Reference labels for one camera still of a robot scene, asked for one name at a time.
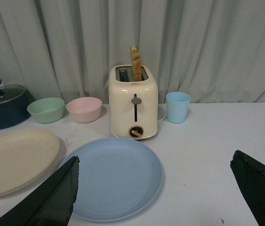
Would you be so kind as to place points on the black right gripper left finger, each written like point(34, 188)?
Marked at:
point(51, 203)

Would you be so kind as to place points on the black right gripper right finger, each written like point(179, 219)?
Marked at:
point(250, 177)

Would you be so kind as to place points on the light blue plate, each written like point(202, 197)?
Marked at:
point(118, 177)

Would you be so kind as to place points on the beige plate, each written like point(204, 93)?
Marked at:
point(25, 154)

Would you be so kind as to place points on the green bowl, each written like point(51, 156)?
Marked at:
point(47, 110)

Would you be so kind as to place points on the pink bowl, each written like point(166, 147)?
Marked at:
point(85, 109)

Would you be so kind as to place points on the dark blue pot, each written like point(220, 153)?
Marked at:
point(14, 112)

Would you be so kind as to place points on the light blue cup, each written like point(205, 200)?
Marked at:
point(177, 106)

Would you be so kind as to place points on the cream white toaster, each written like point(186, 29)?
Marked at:
point(133, 104)

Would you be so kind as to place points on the toast bread slice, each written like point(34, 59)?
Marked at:
point(136, 63)

